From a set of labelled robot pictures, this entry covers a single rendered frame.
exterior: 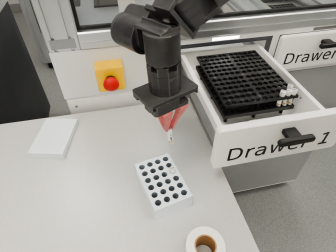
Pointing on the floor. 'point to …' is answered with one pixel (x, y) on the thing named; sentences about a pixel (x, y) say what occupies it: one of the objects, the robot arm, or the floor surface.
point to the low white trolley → (111, 187)
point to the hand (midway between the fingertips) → (168, 125)
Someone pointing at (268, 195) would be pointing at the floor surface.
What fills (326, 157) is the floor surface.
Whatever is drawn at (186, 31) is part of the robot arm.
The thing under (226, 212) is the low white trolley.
